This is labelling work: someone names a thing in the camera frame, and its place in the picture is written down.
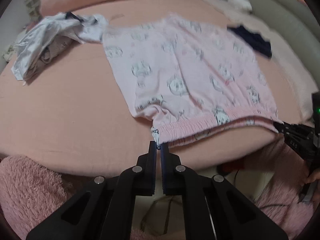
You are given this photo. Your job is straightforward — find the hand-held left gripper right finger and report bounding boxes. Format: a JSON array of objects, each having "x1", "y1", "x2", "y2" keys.
[{"x1": 161, "y1": 142, "x2": 289, "y2": 240}]

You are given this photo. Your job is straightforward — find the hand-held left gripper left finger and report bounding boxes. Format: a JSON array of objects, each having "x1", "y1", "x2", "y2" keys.
[{"x1": 26, "y1": 141, "x2": 157, "y2": 240}]

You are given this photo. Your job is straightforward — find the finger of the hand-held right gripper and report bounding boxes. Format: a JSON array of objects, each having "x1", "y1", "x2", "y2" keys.
[{"x1": 273, "y1": 121, "x2": 314, "y2": 160}]

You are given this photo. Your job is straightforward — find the pink cartoon print pants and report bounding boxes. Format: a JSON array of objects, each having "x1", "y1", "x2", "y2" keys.
[{"x1": 101, "y1": 12, "x2": 279, "y2": 153}]

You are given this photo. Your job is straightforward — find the pile of pale clothes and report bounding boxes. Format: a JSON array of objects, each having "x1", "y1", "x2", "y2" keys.
[{"x1": 2, "y1": 42, "x2": 15, "y2": 62}]

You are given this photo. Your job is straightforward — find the person's right hand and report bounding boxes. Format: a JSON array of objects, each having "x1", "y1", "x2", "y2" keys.
[{"x1": 306, "y1": 169, "x2": 320, "y2": 185}]

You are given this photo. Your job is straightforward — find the cream quilted pad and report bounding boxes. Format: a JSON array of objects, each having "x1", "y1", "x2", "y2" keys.
[
  {"x1": 200, "y1": 0, "x2": 253, "y2": 28},
  {"x1": 255, "y1": 20, "x2": 319, "y2": 120}
]

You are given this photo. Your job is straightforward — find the folded navy garment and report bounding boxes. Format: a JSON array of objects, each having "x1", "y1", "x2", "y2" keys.
[{"x1": 229, "y1": 24, "x2": 273, "y2": 60}]

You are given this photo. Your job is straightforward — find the round bed pink sheet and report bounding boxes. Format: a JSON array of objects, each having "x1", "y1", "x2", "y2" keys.
[{"x1": 0, "y1": 0, "x2": 313, "y2": 178}]

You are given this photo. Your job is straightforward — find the grey-green sofa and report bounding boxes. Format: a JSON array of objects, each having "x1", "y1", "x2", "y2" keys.
[{"x1": 225, "y1": 0, "x2": 320, "y2": 90}]

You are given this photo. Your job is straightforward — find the pink fluffy rug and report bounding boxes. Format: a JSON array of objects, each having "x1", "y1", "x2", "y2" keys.
[{"x1": 0, "y1": 140, "x2": 318, "y2": 240}]

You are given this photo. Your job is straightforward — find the small white cloth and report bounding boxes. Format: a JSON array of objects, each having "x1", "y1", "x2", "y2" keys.
[{"x1": 226, "y1": 0, "x2": 253, "y2": 12}]

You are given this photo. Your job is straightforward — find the pale printed garment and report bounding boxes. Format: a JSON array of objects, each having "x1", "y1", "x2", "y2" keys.
[{"x1": 25, "y1": 34, "x2": 75, "y2": 82}]

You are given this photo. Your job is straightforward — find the white shirt navy collar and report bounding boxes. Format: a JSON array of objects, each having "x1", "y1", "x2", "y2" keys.
[{"x1": 10, "y1": 11, "x2": 109, "y2": 82}]

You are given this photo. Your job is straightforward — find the white storage rack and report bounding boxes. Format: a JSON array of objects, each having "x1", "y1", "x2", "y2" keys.
[{"x1": 24, "y1": 0, "x2": 43, "y2": 20}]

